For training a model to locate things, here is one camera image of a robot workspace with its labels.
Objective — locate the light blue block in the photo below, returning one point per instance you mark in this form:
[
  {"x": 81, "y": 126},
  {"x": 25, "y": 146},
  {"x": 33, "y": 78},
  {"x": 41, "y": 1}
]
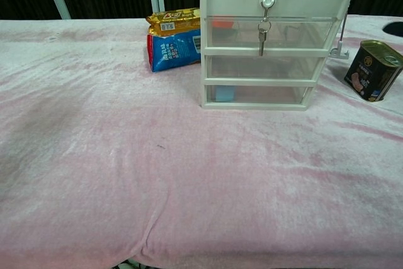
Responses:
[{"x": 225, "y": 93}]

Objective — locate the pink velvet table cloth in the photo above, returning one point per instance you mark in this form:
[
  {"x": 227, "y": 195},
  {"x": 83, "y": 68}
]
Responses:
[{"x": 157, "y": 171}]

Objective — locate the blue snack bag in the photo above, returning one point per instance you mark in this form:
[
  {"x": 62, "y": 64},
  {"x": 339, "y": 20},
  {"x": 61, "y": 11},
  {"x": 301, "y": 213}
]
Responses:
[{"x": 173, "y": 51}]

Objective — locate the small red item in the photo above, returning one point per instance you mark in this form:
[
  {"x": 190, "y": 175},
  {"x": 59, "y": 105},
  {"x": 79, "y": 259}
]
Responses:
[{"x": 222, "y": 25}]

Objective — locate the yellow biscuit pack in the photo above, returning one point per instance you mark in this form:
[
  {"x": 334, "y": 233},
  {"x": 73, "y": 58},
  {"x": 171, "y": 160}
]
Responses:
[{"x": 176, "y": 20}]

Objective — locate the dark luncheon meat tin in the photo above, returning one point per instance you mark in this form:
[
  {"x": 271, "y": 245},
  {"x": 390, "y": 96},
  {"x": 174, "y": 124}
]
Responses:
[{"x": 371, "y": 73}]

